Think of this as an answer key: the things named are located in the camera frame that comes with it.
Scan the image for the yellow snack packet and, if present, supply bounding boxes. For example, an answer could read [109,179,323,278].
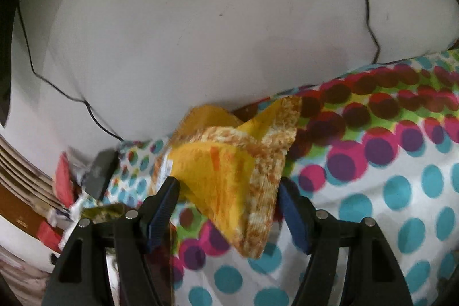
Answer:
[151,96,302,259]

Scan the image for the large red bag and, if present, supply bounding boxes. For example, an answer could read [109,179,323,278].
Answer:
[54,153,77,201]

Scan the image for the gold metal tin box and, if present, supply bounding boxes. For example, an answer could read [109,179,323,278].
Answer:
[82,204,176,306]

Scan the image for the polka dot cloth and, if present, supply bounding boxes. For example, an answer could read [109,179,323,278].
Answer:
[116,48,459,306]

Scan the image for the thick black cable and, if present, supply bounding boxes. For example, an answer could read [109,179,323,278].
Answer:
[17,8,124,142]

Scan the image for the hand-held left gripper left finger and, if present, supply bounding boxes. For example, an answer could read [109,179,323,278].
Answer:
[41,176,182,306]

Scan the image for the black router box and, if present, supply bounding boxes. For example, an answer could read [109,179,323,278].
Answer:
[83,150,119,200]

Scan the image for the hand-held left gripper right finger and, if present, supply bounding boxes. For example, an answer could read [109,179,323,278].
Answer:
[278,179,413,306]

